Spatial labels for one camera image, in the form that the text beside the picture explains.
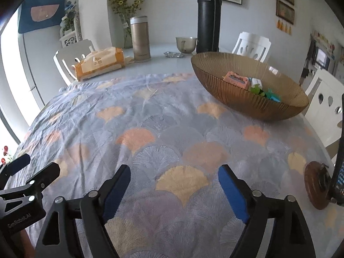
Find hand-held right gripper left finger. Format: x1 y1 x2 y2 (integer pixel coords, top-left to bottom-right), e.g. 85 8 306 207
34 164 132 258

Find orange wall tassels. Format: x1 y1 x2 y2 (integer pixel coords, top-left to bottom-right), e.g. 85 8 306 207
277 20 292 35

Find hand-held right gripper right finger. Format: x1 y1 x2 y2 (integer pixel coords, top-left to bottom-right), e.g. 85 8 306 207
218 164 316 258

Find round wooden stand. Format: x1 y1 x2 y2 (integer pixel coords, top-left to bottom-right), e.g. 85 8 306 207
304 161 333 210

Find glass vase with flowers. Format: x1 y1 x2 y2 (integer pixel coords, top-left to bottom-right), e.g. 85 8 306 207
107 0 147 49

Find fan-print tablecloth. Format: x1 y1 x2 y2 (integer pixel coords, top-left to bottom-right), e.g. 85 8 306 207
5 72 339 258

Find orange tissue pack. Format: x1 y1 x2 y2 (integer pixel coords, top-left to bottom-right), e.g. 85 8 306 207
72 47 127 81

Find blue wall hanging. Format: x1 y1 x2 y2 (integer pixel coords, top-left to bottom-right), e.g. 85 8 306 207
17 0 66 34

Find red flowering plant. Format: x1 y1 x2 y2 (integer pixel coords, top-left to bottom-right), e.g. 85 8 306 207
0 145 12 165

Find tall black thermos flask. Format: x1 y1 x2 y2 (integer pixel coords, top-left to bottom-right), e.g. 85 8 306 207
196 0 223 54

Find orange box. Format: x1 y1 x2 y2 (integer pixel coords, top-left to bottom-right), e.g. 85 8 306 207
223 71 249 89

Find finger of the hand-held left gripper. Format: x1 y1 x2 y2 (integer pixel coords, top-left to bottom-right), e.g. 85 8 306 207
0 163 61 214
0 154 31 191

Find brown ribbed glass bowl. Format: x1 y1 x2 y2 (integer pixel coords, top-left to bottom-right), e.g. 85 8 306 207
191 52 309 121

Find person's left forearm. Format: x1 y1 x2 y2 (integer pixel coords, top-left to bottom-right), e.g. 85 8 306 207
16 228 36 258

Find white chair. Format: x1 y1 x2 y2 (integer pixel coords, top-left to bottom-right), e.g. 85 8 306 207
304 70 344 148
232 32 271 63
53 39 97 86

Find white carved shelf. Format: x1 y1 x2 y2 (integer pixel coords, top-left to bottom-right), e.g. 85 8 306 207
59 1 81 49

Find gold thermos flask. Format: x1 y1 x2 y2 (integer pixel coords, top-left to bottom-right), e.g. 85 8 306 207
130 16 151 63

